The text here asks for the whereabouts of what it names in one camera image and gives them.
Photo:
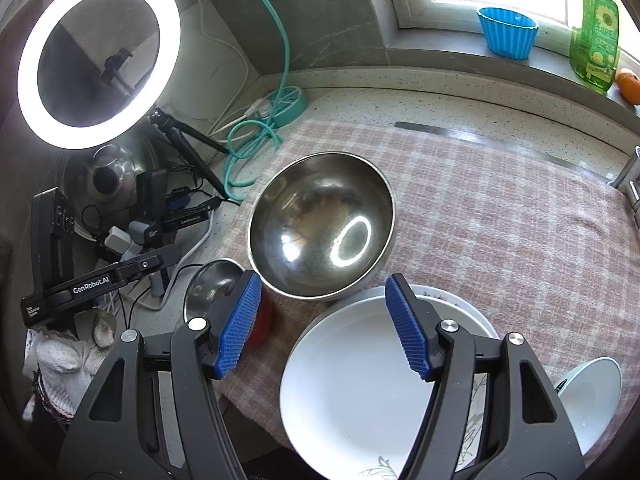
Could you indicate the black tripod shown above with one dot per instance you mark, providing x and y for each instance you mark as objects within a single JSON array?
[{"x": 185, "y": 142}]

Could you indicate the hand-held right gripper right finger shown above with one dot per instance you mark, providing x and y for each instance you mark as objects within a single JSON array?
[{"x": 407, "y": 325}]

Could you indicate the small steel bowl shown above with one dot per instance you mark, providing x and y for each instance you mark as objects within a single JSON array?
[{"x": 210, "y": 285}]

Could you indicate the white charger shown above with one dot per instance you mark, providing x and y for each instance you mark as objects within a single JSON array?
[{"x": 116, "y": 239}]

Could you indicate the blue fluted cup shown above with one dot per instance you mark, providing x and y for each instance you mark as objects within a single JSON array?
[{"x": 507, "y": 35}]

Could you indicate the plate with grey branch print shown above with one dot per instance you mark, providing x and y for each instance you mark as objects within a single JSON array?
[{"x": 350, "y": 400}]

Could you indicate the person's left hand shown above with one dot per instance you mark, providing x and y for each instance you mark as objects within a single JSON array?
[{"x": 60, "y": 355}]

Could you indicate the checked pink cloth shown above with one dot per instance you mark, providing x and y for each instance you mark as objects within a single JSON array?
[{"x": 500, "y": 210}]

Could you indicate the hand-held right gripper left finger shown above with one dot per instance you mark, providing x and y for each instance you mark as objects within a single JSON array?
[{"x": 240, "y": 325}]

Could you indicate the green dish soap bottle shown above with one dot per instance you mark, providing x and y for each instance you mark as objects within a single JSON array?
[{"x": 595, "y": 35}]

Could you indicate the orange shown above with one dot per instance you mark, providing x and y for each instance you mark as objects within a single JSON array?
[{"x": 629, "y": 86}]

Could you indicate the steel pot lid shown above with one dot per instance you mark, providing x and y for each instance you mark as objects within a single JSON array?
[{"x": 107, "y": 175}]

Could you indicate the small white bowl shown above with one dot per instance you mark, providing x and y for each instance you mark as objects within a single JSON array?
[{"x": 595, "y": 400}]

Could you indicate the black device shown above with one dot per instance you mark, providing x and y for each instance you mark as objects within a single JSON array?
[{"x": 187, "y": 220}]

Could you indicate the large steel bowl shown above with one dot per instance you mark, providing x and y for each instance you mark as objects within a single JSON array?
[{"x": 310, "y": 230}]

